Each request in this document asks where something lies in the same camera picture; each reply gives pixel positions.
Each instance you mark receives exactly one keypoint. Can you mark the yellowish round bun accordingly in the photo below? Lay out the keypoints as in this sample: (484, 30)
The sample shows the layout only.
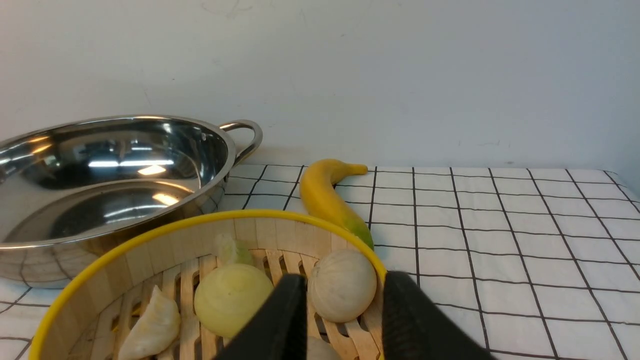
(229, 296)

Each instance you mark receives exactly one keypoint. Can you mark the stainless steel pot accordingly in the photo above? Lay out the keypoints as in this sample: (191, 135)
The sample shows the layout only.
(73, 192)

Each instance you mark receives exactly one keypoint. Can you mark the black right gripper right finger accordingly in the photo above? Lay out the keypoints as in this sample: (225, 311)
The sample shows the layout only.
(414, 328)

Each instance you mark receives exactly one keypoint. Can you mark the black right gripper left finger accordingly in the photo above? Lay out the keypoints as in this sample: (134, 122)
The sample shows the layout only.
(278, 331)

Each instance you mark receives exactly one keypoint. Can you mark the white checkered tablecloth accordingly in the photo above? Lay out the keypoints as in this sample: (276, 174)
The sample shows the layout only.
(532, 263)

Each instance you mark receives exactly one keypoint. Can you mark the white dumpling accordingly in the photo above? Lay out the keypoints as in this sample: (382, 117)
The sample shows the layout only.
(155, 330)

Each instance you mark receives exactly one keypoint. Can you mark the pale bun at bottom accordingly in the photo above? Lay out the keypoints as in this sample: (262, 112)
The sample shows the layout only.
(318, 349)

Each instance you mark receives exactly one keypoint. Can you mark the pale green dumpling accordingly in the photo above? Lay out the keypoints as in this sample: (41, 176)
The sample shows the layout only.
(230, 251)

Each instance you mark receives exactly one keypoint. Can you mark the beige round bun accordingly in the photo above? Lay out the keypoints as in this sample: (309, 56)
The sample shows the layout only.
(342, 285)

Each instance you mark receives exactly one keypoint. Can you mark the bamboo steamer basket yellow rim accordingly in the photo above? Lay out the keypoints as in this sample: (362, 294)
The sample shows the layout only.
(94, 314)

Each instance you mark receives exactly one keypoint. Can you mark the yellow banana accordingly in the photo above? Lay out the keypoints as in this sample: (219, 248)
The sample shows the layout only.
(321, 200)

